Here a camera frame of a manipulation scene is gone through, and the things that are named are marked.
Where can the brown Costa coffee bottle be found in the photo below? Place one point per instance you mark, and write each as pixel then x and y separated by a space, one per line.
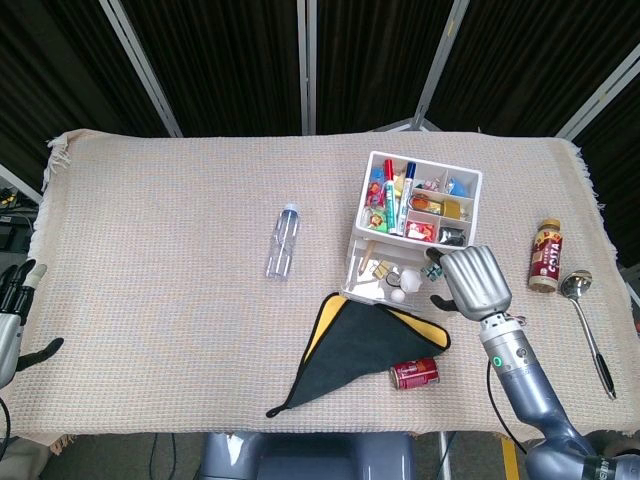
pixel 546 260

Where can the red snack packet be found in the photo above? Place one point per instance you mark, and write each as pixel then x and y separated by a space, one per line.
pixel 376 193

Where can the white drawer organizer box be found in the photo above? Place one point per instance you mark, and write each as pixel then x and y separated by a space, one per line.
pixel 380 239

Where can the blue capped white marker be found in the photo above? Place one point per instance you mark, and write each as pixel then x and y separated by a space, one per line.
pixel 404 210

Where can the metal table leg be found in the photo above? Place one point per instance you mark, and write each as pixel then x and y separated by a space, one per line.
pixel 444 457

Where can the green white wrapped candy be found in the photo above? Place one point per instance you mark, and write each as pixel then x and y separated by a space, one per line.
pixel 432 271

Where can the dark folding screen grey frame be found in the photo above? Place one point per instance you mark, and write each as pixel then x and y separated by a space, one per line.
pixel 225 60

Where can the clear plastic water bottle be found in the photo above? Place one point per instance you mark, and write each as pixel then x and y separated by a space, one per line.
pixel 282 240

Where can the grey and yellow microfiber cloth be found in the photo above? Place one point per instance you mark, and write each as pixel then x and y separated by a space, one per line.
pixel 360 345

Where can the red soda can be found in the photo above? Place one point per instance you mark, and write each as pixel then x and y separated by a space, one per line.
pixel 415 373

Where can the red candy packet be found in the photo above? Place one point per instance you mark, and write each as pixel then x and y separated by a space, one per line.
pixel 421 230

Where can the gold binder clip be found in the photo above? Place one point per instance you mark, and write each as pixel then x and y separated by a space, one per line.
pixel 382 270

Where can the brass padlock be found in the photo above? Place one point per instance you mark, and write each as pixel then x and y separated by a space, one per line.
pixel 452 207

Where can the red capped green marker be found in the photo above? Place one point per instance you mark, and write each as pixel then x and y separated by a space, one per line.
pixel 391 210

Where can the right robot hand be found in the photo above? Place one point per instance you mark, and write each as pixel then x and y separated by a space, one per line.
pixel 480 282

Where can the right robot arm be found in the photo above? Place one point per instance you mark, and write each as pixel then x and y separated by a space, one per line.
pixel 525 380

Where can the blue wrapped candy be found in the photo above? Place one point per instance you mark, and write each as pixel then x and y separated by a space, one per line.
pixel 456 184

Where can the beige woven tablecloth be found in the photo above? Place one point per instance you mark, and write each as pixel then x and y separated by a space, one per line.
pixel 150 300

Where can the clear drawer with white knob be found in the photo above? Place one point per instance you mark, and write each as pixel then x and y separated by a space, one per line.
pixel 360 292

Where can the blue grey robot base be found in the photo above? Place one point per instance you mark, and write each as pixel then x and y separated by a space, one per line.
pixel 300 457

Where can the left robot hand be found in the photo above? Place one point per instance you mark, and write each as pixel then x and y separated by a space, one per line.
pixel 9 340

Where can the lion print snack packet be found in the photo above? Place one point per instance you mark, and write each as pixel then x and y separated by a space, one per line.
pixel 378 220

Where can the wooden pencil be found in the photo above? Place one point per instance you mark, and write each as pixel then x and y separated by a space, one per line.
pixel 368 256

